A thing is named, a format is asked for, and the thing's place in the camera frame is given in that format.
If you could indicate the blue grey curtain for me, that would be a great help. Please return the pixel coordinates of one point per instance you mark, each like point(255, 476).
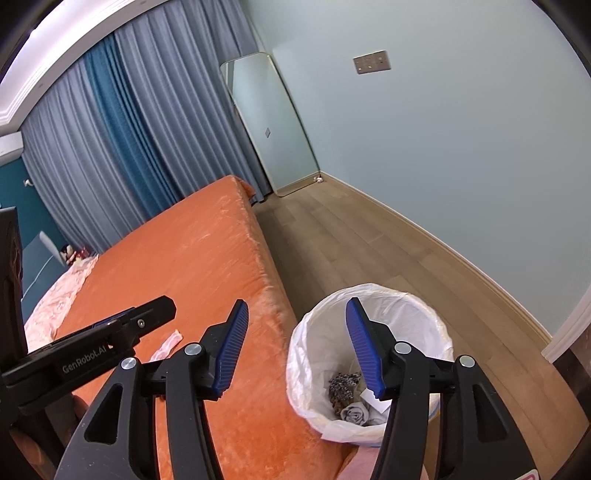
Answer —
point(141, 121)

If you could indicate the metal wall switch plate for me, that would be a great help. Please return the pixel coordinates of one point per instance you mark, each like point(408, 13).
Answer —
point(372, 62)

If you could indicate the teal bedside headboard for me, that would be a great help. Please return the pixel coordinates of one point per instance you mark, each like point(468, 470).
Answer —
point(42, 267)

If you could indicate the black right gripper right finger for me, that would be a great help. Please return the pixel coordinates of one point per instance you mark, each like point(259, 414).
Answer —
point(479, 438)

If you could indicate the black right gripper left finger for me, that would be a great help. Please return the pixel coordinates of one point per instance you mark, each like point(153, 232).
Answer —
point(116, 438)

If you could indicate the orange velvet bed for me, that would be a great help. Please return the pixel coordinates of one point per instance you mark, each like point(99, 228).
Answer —
point(206, 252)

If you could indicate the small plush toy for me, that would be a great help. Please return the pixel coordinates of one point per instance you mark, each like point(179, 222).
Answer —
point(70, 255)

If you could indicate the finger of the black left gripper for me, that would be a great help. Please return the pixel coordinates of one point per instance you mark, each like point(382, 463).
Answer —
point(138, 318)

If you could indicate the gold framed standing mirror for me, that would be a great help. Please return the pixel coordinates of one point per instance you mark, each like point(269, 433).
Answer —
point(271, 120)

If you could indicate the pink floral pillow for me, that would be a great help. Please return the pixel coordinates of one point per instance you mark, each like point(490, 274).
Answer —
point(49, 313)

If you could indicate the white sock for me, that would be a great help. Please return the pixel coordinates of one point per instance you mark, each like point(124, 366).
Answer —
point(364, 415)

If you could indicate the white lined trash bin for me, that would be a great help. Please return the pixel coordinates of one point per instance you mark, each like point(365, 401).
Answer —
point(320, 348)

